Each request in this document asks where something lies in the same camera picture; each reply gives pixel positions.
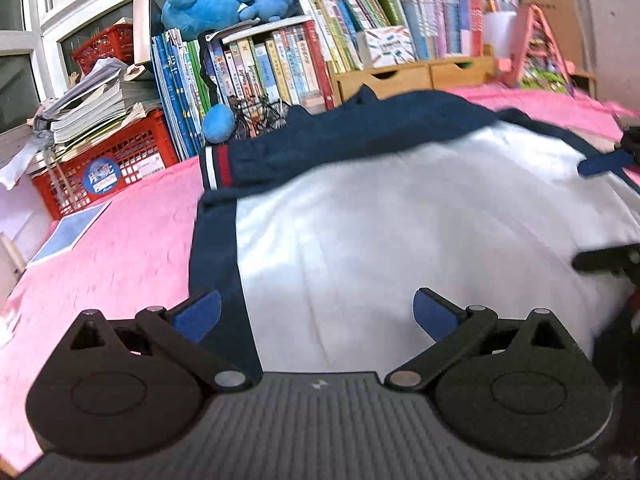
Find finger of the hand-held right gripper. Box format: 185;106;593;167
571;244;640;276
577;149;640;179

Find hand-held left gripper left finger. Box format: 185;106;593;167
66;290;253;394

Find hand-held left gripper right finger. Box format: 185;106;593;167
384;287;575;393

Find white and navy jacket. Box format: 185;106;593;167
189;85;640;386

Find pink blanket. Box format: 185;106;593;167
0;82;640;476

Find pink wooden rack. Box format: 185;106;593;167
497;2;577;96

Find blue booklet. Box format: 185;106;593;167
27;200;113;268

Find brown cardboard box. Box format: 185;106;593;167
517;0;589;77

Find red plastic crate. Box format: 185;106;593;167
31;109;181;221

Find round blue plush toy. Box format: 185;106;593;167
202;104;236;144

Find model bicycle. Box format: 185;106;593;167
230;95;291;139

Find row of books on organizer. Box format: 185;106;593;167
300;0;488;73

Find stack of papers and booklets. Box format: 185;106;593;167
27;57;163;161

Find wooden drawer organizer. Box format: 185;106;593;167
327;45;496;109

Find white paper sheet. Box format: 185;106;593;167
0;147;37;191

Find row of tall upright books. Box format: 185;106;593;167
150;17;336;161

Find red plastic basket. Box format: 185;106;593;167
72;24;136;68

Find white shelf board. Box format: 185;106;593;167
220;15;314;44

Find blue whale plush toy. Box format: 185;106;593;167
161;0;256;41

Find small blue plush toy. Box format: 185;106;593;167
240;0;301;24

